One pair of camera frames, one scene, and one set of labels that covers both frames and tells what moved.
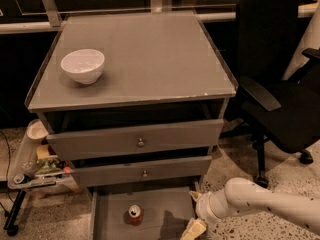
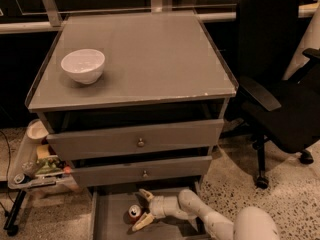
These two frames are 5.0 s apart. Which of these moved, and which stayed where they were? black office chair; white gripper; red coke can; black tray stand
Moved: white gripper
Stayed: black office chair; red coke can; black tray stand
